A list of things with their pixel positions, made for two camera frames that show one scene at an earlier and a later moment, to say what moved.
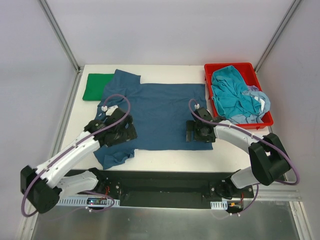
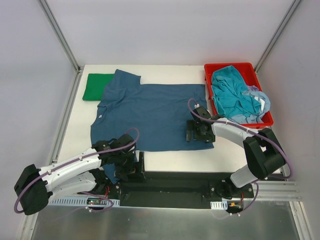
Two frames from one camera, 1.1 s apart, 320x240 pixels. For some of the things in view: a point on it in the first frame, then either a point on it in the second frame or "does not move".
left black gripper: [127, 128] -> [140, 165]
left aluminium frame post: [53, 19] does not move
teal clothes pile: [228, 87] does not move
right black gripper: [189, 131] does not move
